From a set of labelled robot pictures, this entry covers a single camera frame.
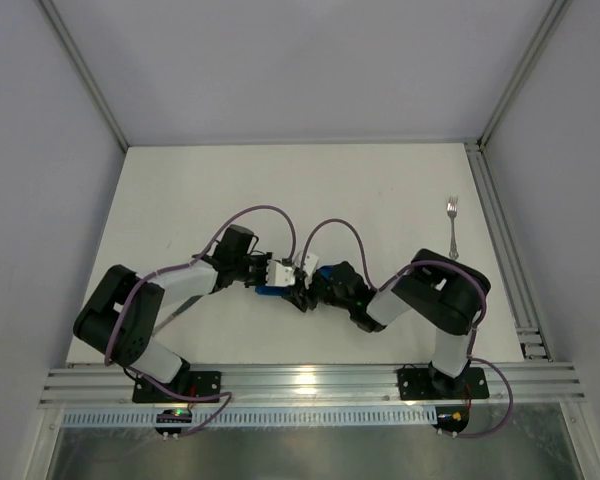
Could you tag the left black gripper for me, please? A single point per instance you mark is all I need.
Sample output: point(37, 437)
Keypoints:
point(262, 273)

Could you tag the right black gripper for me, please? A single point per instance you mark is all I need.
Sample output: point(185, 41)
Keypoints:
point(318, 288)

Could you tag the blue cloth napkin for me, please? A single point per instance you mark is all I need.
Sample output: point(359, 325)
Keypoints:
point(270, 291)

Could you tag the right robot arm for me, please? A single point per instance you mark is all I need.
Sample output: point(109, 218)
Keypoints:
point(448, 294)

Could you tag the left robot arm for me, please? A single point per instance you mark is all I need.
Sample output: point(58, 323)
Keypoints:
point(119, 318)

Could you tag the silver table knife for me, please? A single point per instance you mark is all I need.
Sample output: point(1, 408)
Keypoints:
point(176, 313)

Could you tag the left controller board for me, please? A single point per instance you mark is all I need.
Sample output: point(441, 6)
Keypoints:
point(171, 423)

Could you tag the controller board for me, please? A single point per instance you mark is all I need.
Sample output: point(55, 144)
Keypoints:
point(451, 420)
point(171, 423)

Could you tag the silver fork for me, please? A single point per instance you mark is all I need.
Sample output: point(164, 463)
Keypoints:
point(452, 210)

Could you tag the right controller board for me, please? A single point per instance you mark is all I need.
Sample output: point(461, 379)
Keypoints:
point(451, 420)

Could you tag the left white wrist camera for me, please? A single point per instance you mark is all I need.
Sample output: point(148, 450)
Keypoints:
point(279, 274)

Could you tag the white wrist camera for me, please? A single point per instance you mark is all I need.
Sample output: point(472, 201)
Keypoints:
point(279, 274)
point(307, 263)

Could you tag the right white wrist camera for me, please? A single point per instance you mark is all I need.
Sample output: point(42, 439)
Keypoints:
point(307, 263)

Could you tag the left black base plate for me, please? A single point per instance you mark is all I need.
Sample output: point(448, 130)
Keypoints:
point(203, 385)

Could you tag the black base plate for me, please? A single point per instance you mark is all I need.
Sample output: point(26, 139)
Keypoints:
point(427, 383)
point(203, 385)

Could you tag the slotted grey cable duct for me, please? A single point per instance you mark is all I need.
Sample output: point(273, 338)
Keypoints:
point(384, 415)

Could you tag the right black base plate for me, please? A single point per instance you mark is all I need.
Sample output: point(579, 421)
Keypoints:
point(427, 383)

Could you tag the aluminium front rail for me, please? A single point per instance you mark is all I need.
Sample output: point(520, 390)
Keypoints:
point(305, 385)

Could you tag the aluminium rail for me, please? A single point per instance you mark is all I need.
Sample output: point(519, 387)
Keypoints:
point(526, 314)
point(305, 385)

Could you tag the right side aluminium rail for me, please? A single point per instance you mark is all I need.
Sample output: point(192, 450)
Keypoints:
point(526, 314)

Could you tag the left aluminium frame post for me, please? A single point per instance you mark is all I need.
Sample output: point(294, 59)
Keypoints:
point(64, 37)

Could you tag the aluminium frame post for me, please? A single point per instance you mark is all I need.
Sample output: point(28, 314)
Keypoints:
point(532, 53)
point(64, 37)

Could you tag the right aluminium frame post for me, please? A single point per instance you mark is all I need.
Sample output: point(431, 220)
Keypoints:
point(532, 53)

